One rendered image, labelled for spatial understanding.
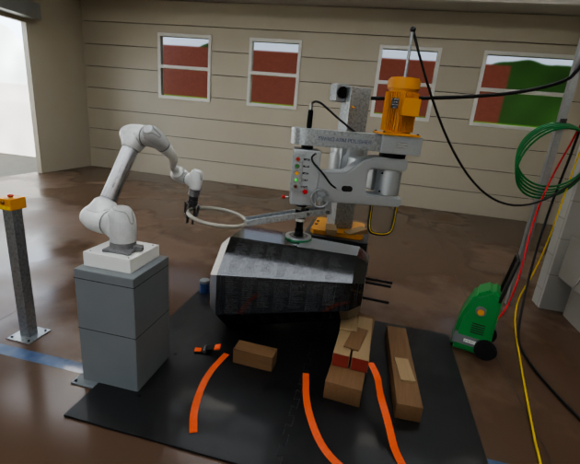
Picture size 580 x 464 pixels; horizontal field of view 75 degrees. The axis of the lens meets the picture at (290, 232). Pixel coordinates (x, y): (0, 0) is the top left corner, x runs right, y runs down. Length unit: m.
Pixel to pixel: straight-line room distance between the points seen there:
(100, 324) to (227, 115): 7.47
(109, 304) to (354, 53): 7.57
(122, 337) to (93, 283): 0.38
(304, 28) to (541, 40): 4.67
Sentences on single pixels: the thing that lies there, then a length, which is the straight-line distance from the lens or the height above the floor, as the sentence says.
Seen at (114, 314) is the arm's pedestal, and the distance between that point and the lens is 2.55.
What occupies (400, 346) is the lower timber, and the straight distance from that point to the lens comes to 3.20.
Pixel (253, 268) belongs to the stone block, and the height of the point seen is 0.66.
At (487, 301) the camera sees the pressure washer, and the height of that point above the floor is 0.50.
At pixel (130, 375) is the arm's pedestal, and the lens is 2.74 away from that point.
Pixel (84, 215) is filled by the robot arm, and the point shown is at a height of 1.07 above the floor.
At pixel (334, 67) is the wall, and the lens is 8.99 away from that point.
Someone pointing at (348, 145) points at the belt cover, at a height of 1.60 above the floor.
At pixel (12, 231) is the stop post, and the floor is 0.85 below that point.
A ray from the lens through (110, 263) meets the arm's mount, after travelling 2.49.
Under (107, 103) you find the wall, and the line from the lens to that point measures 11.11.
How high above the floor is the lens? 1.78
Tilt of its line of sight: 17 degrees down
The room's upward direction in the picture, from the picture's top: 5 degrees clockwise
